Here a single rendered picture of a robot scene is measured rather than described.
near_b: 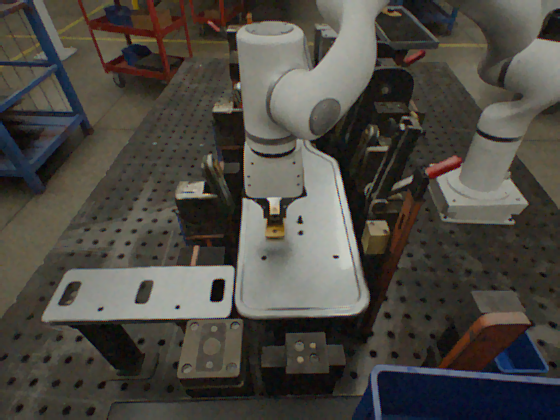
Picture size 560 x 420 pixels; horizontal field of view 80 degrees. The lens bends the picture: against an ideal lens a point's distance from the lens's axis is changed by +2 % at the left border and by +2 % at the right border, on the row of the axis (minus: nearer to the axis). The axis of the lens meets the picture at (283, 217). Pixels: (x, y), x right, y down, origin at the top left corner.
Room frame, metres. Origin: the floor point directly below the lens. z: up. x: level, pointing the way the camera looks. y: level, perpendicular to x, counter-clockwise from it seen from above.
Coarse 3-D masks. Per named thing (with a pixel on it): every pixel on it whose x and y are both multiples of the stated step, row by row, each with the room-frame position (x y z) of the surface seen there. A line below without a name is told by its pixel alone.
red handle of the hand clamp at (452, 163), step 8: (448, 160) 0.46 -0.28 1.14; (456, 160) 0.46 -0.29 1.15; (432, 168) 0.46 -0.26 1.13; (440, 168) 0.46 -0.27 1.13; (448, 168) 0.45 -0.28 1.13; (456, 168) 0.45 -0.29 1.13; (432, 176) 0.45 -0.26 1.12; (400, 184) 0.46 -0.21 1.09; (408, 184) 0.45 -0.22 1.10; (392, 192) 0.45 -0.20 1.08; (400, 192) 0.45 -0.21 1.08
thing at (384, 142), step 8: (392, 136) 0.66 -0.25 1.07; (376, 144) 0.65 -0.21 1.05; (384, 144) 0.63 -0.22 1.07; (368, 152) 0.61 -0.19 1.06; (376, 152) 0.61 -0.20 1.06; (384, 152) 0.61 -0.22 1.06; (368, 160) 0.61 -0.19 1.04; (376, 160) 0.61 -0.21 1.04; (368, 168) 0.61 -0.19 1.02; (376, 168) 0.61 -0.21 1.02; (360, 176) 0.62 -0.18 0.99; (368, 176) 0.61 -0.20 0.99; (360, 184) 0.61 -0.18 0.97; (368, 184) 0.61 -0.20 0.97; (360, 192) 0.61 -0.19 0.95; (352, 200) 0.64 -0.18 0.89; (360, 200) 0.61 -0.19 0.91; (352, 208) 0.63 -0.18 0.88; (360, 208) 0.62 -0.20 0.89; (352, 216) 0.62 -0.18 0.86; (360, 216) 0.62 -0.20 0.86; (360, 224) 0.62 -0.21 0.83
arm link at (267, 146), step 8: (248, 136) 0.43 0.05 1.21; (248, 144) 0.43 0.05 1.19; (256, 144) 0.42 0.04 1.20; (264, 144) 0.42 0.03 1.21; (272, 144) 0.41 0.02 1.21; (280, 144) 0.42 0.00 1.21; (288, 144) 0.42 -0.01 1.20; (264, 152) 0.41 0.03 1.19; (272, 152) 0.41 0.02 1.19; (280, 152) 0.42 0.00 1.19
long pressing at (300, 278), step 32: (320, 160) 0.67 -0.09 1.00; (320, 192) 0.55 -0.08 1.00; (256, 224) 0.45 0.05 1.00; (288, 224) 0.45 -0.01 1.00; (320, 224) 0.45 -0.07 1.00; (352, 224) 0.45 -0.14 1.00; (256, 256) 0.37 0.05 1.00; (288, 256) 0.37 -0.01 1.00; (320, 256) 0.37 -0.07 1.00; (352, 256) 0.37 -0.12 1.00; (256, 288) 0.30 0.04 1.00; (288, 288) 0.30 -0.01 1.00; (320, 288) 0.30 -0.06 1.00; (352, 288) 0.30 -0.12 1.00; (256, 320) 0.25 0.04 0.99
